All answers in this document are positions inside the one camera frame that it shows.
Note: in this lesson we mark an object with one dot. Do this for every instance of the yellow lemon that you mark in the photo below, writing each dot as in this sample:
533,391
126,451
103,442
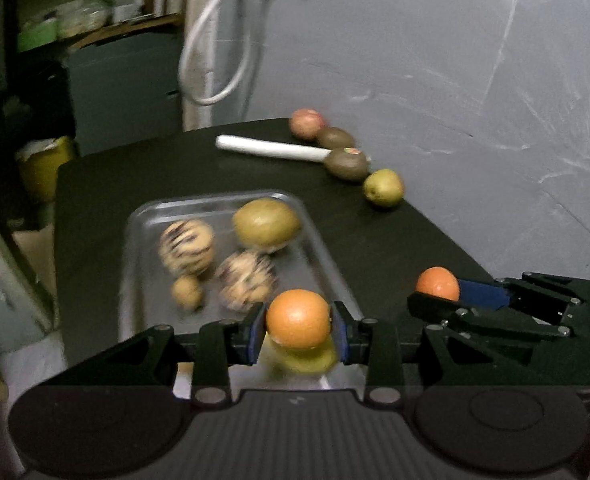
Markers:
305,360

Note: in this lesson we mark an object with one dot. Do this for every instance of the small brown longan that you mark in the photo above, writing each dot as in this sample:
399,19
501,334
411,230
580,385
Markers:
187,291

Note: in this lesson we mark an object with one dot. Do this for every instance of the wooden shelf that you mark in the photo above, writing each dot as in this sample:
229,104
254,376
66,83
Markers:
90,5

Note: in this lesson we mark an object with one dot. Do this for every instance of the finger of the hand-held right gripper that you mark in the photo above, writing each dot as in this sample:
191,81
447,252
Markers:
480,294
475,318

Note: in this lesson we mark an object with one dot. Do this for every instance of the striped pepino melon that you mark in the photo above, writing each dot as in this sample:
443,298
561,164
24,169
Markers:
186,246
246,281

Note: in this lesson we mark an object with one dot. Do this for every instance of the metal tray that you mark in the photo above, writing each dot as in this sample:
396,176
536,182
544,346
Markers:
142,270

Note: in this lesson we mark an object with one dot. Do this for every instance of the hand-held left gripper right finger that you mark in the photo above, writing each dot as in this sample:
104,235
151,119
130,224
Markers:
339,336

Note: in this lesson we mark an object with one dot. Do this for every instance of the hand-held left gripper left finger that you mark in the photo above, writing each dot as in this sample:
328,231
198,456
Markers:
256,334

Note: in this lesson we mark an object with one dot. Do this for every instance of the red apple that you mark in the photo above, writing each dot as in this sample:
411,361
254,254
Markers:
306,123

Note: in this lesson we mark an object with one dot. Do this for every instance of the yellow container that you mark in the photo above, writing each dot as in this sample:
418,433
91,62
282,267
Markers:
45,166

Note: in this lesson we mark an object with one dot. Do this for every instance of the brown kiwi with sticker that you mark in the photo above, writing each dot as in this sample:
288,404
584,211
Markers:
347,164

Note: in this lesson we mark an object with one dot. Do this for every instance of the small orange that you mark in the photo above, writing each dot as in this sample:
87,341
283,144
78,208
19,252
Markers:
437,284
298,319

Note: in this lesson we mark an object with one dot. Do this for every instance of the white tube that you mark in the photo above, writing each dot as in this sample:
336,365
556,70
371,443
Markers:
275,149

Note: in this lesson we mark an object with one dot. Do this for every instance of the small yellow-green fruit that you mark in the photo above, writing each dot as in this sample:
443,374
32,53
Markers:
384,188

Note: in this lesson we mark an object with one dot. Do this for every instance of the large yellow-green fruit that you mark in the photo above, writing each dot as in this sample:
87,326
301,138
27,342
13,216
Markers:
266,223

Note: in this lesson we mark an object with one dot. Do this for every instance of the green box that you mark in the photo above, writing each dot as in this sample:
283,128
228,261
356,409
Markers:
37,35

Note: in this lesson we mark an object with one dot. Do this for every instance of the grey cabinet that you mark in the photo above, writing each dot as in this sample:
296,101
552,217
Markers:
125,92

